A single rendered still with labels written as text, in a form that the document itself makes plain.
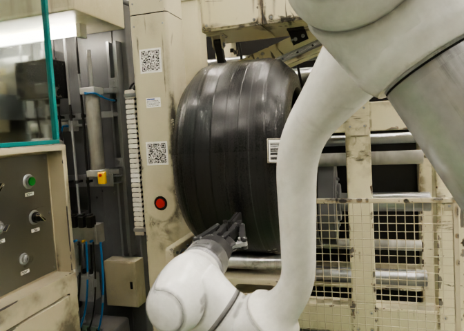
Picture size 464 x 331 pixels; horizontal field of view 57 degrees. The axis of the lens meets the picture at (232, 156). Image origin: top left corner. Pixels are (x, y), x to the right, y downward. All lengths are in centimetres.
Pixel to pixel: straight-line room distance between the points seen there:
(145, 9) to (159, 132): 38
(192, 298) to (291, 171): 26
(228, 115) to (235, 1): 61
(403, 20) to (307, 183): 32
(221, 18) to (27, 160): 81
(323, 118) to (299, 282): 26
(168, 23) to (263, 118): 49
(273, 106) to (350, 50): 72
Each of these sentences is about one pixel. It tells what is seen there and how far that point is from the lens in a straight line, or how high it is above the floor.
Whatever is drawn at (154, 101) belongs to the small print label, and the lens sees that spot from 138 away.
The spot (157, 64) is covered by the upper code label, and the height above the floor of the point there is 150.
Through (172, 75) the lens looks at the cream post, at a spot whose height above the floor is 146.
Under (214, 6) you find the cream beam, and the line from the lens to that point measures 162.
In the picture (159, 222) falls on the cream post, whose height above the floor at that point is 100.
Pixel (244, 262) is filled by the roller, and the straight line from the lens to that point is 125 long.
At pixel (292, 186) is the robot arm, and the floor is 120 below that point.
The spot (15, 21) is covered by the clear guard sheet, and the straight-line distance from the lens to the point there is 128.
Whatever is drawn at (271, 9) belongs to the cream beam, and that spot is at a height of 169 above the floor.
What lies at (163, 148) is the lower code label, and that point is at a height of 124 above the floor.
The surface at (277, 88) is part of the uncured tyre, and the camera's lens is 114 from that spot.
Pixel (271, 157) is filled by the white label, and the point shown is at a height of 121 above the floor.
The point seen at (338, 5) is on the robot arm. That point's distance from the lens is 35.
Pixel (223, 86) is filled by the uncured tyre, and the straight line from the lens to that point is 115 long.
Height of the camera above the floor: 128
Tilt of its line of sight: 4 degrees down
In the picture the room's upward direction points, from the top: 3 degrees counter-clockwise
